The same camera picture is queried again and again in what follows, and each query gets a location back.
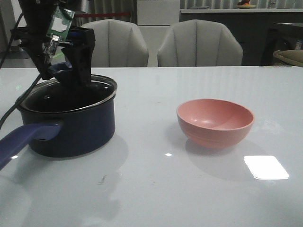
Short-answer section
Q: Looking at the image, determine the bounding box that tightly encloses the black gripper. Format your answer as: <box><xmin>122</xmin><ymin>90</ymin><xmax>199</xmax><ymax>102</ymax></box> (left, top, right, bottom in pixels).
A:
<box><xmin>11</xmin><ymin>0</ymin><xmax>95</xmax><ymax>87</ymax></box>

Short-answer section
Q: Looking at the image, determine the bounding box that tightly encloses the glass lid with blue knob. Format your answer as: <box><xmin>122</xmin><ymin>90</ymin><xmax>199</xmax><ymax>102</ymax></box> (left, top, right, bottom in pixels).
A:
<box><xmin>19</xmin><ymin>62</ymin><xmax>117</xmax><ymax>114</ymax></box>

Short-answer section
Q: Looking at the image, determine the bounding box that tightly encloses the pink bowl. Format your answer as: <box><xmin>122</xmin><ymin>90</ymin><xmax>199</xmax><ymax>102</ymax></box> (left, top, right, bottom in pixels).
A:
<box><xmin>177</xmin><ymin>99</ymin><xmax>254</xmax><ymax>148</ymax></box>

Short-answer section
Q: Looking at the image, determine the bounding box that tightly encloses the green circuit board left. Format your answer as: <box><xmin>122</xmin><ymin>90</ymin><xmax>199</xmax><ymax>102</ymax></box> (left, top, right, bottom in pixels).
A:
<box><xmin>46</xmin><ymin>7</ymin><xmax>75</xmax><ymax>42</ymax></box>

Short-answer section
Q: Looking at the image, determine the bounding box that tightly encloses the left beige chair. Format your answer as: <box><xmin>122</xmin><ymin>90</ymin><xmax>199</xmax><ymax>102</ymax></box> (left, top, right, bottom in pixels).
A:
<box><xmin>81</xmin><ymin>19</ymin><xmax>149</xmax><ymax>68</ymax></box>

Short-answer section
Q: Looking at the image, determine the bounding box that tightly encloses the beige chair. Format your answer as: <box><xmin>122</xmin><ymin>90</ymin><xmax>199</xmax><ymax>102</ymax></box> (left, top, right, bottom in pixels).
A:
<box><xmin>81</xmin><ymin>19</ymin><xmax>149</xmax><ymax>68</ymax></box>
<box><xmin>157</xmin><ymin>19</ymin><xmax>243</xmax><ymax>67</ymax></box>

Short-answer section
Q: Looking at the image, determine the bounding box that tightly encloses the dark blue saucepan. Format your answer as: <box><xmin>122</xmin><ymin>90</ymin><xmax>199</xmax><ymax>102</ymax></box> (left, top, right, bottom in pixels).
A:
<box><xmin>0</xmin><ymin>98</ymin><xmax>116</xmax><ymax>168</ymax></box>

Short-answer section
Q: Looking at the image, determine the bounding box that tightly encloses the white cabinet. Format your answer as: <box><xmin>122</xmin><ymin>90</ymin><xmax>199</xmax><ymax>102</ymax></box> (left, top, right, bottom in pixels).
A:
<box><xmin>137</xmin><ymin>0</ymin><xmax>180</xmax><ymax>67</ymax></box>

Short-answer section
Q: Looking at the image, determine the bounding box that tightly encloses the right beige chair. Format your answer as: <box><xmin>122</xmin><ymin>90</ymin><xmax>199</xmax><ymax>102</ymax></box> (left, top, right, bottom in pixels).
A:
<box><xmin>157</xmin><ymin>19</ymin><xmax>243</xmax><ymax>67</ymax></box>

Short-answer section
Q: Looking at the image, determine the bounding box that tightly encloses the fruit plate on counter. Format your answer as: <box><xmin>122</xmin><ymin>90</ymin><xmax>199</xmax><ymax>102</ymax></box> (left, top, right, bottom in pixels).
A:
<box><xmin>236</xmin><ymin>0</ymin><xmax>256</xmax><ymax>9</ymax></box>

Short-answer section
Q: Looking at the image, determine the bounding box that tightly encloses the olive cushion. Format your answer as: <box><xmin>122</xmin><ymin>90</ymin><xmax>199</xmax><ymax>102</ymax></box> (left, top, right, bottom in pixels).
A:
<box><xmin>273</xmin><ymin>50</ymin><xmax>303</xmax><ymax>67</ymax></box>

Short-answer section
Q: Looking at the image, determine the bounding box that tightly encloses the black cable left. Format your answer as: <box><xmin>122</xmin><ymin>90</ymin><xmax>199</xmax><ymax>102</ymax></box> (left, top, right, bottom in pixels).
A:
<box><xmin>0</xmin><ymin>11</ymin><xmax>43</xmax><ymax>130</ymax></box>

